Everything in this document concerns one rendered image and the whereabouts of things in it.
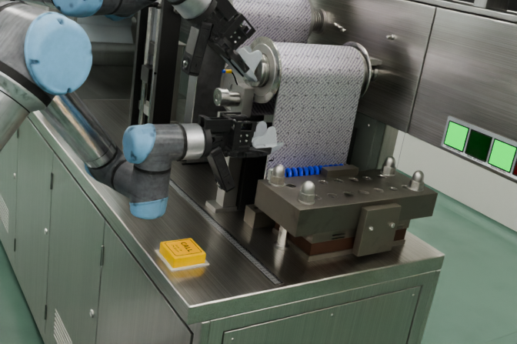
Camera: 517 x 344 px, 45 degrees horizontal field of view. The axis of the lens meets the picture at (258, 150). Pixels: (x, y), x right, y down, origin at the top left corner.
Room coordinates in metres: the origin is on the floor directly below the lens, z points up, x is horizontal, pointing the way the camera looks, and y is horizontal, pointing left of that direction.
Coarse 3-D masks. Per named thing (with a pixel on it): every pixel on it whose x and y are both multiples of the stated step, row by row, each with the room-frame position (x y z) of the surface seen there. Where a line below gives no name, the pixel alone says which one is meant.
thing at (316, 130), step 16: (288, 96) 1.33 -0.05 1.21; (304, 96) 1.36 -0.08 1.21; (320, 96) 1.38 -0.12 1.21; (336, 96) 1.41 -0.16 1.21; (352, 96) 1.44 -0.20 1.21; (288, 112) 1.33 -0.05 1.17; (304, 112) 1.36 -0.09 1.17; (320, 112) 1.39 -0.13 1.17; (336, 112) 1.41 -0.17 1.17; (352, 112) 1.44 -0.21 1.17; (288, 128) 1.34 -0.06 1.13; (304, 128) 1.36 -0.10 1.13; (320, 128) 1.39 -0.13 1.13; (336, 128) 1.42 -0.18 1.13; (352, 128) 1.45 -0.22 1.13; (288, 144) 1.34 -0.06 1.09; (304, 144) 1.37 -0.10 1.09; (320, 144) 1.40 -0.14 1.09; (336, 144) 1.42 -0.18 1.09; (288, 160) 1.35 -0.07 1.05; (304, 160) 1.37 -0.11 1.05; (320, 160) 1.40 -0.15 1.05; (336, 160) 1.43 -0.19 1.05
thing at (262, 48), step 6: (258, 48) 1.37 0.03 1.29; (264, 48) 1.36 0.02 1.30; (270, 54) 1.33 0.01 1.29; (270, 60) 1.33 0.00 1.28; (270, 66) 1.33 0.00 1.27; (270, 72) 1.33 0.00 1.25; (270, 78) 1.32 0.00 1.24; (270, 84) 1.32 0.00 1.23; (258, 90) 1.35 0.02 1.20; (264, 90) 1.34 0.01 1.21
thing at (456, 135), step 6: (450, 126) 1.31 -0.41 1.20; (456, 126) 1.30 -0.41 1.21; (450, 132) 1.31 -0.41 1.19; (456, 132) 1.30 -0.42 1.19; (462, 132) 1.29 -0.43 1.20; (450, 138) 1.31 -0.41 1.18; (456, 138) 1.29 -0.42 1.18; (462, 138) 1.28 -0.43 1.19; (450, 144) 1.30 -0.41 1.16; (456, 144) 1.29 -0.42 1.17; (462, 144) 1.28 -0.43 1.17
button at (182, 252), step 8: (176, 240) 1.12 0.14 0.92; (184, 240) 1.13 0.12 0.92; (192, 240) 1.14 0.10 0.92; (160, 248) 1.10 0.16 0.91; (168, 248) 1.09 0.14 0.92; (176, 248) 1.09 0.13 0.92; (184, 248) 1.10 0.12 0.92; (192, 248) 1.10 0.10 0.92; (200, 248) 1.11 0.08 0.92; (168, 256) 1.07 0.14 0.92; (176, 256) 1.06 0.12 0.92; (184, 256) 1.06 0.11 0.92; (192, 256) 1.07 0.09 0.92; (200, 256) 1.08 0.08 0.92; (176, 264) 1.05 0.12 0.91; (184, 264) 1.06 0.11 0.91; (192, 264) 1.07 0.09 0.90
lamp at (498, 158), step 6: (498, 144) 1.21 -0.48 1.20; (504, 144) 1.20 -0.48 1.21; (492, 150) 1.22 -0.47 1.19; (498, 150) 1.21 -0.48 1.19; (504, 150) 1.20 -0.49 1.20; (510, 150) 1.19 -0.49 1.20; (492, 156) 1.21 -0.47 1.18; (498, 156) 1.20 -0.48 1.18; (504, 156) 1.19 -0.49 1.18; (510, 156) 1.18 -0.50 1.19; (492, 162) 1.21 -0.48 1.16; (498, 162) 1.20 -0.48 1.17; (504, 162) 1.19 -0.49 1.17; (510, 162) 1.18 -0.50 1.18; (504, 168) 1.19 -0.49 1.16
